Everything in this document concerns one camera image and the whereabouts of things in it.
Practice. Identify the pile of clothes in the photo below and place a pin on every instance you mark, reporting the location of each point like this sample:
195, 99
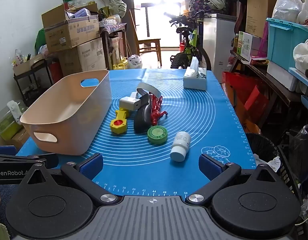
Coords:
211, 1

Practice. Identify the black plastic crate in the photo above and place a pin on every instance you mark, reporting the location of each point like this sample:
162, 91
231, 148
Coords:
286, 165

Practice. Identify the green and white box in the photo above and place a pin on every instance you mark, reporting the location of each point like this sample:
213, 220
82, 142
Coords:
247, 45

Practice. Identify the beige plastic basket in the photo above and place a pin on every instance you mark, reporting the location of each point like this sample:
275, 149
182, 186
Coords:
68, 112

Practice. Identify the white chest freezer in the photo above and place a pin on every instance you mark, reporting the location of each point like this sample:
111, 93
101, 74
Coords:
221, 45

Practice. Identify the dark wooden side table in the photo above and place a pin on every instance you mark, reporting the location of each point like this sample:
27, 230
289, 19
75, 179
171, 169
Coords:
113, 30

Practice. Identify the blue silicone baking mat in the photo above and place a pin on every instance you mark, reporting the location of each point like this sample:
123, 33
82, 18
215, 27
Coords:
194, 115

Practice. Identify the wooden chair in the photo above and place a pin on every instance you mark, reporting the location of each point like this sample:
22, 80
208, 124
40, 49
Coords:
149, 43

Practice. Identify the green round tin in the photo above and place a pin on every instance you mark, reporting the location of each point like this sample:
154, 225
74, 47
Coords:
157, 134

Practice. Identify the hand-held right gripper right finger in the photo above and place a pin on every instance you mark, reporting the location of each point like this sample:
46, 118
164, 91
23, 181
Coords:
209, 166

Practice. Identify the black utility cart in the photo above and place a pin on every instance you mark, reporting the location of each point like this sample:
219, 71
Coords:
33, 85

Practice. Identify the large taped cardboard box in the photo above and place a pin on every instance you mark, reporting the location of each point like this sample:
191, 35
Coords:
88, 57

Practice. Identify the yellow toy launcher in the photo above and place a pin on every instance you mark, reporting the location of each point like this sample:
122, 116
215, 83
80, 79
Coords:
119, 125

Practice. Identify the teal storage bin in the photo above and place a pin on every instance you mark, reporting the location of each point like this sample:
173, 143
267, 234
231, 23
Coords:
281, 45

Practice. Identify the white charger adapter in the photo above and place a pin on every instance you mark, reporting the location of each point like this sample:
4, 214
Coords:
129, 103

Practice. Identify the light green cloth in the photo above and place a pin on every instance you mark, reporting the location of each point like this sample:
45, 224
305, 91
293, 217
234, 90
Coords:
0, 231

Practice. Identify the grey curved band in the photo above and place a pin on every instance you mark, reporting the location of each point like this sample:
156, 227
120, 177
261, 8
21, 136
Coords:
151, 90

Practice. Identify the black and green bicycle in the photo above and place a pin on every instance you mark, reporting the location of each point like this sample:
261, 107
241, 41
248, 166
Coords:
187, 47

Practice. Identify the open printed cardboard box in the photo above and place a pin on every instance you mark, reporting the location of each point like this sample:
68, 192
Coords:
71, 35

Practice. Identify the dark grey computer mouse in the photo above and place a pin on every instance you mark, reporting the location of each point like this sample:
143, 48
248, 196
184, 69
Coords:
142, 120

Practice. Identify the red bags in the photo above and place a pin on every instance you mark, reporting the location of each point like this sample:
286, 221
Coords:
246, 92

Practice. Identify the red toy figure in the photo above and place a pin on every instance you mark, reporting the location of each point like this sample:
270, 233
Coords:
156, 111

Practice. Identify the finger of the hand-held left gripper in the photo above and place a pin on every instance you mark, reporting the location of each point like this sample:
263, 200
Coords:
3, 150
51, 160

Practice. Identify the white pill bottle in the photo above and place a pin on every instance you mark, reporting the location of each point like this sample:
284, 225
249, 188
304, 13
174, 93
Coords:
180, 146

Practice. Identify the red container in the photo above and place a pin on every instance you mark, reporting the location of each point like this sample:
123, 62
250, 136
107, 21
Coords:
55, 71

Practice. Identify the white foam box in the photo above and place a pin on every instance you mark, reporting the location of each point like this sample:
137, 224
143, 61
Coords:
279, 76

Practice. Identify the yellow plastic jug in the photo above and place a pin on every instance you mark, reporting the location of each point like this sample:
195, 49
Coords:
120, 65

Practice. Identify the small cardboard box with bottles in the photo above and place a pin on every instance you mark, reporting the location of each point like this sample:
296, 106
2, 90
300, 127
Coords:
26, 65

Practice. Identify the green bag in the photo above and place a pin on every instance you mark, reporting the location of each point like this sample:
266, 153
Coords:
40, 40

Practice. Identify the dark wooden shelf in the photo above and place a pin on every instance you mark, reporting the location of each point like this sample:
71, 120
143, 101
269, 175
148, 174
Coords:
266, 80

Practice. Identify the white tissue box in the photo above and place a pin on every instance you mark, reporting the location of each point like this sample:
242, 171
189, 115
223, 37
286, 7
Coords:
195, 78

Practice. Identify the green plastic container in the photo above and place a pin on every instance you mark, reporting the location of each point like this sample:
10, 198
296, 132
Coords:
6, 127

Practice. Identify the light blue shelf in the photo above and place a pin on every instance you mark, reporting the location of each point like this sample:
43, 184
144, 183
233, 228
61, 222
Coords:
306, 80

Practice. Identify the crumpled white plastic bag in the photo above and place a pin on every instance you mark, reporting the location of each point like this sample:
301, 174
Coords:
304, 57

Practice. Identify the black plastic bag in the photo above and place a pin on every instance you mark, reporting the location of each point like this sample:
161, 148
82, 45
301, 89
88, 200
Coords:
302, 150

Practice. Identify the tall brown cardboard box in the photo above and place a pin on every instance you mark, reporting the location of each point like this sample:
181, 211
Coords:
260, 10

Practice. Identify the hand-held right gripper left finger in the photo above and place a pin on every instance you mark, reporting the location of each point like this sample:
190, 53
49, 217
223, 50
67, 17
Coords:
91, 166

